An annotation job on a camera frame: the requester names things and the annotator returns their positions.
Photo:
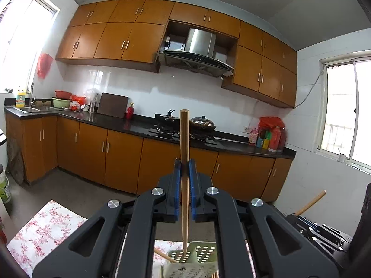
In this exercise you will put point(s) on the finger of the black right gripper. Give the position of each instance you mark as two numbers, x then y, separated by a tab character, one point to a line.
325	233

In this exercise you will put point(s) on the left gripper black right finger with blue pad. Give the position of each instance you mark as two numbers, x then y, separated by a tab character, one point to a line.
253	239

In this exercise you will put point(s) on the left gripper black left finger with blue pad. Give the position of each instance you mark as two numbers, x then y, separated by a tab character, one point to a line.
118	240

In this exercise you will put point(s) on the wooden chopstick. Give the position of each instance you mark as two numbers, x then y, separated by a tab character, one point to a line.
314	201
184	181
163	255

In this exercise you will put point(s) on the black kitchen countertop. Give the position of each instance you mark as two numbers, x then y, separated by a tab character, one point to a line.
149	128

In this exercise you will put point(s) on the brown lower kitchen cabinets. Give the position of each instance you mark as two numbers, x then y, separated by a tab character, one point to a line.
125	156

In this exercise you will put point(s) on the wooden chopstick in holder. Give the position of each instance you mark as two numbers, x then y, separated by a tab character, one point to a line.
163	255

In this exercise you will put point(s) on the green perforated utensil holder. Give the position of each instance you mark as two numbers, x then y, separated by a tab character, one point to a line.
200	260

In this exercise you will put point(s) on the floral pink white tablecloth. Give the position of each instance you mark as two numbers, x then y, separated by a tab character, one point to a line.
45	231

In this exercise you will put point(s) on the black wok left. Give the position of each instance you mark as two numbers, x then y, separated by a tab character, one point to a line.
168	121

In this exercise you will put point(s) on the red bottle on counter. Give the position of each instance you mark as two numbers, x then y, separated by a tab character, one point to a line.
130	111

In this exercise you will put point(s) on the black wok with lid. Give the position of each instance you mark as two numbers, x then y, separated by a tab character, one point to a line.
201	125

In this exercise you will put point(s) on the right window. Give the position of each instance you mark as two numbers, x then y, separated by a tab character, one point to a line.
345	123

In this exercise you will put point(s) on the window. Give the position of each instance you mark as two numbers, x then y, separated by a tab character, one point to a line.
345	123
25	28

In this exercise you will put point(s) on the dark brown cutting board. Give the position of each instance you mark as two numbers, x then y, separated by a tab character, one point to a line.
112	105

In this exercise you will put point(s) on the red bags and bottles right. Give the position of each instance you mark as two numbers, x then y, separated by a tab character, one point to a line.
270	135

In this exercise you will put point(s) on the steel utensil cup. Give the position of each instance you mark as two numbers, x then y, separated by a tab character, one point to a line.
92	103

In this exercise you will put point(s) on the red white bags on counter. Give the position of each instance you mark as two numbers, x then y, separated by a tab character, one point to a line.
77	102

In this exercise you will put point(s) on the green basin with red bowl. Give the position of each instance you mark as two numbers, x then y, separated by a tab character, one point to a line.
62	99

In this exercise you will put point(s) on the steel sink with faucet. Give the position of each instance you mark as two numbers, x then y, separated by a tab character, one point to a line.
32	104

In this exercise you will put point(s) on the yellow dish soap bottle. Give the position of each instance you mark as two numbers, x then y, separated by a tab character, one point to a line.
20	99

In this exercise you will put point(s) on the steel range hood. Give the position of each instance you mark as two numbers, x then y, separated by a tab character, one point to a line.
199	51

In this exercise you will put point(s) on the left window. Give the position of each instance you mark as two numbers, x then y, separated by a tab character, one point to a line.
25	28

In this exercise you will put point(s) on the red plastic bag on wall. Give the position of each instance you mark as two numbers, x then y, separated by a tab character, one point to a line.
44	65

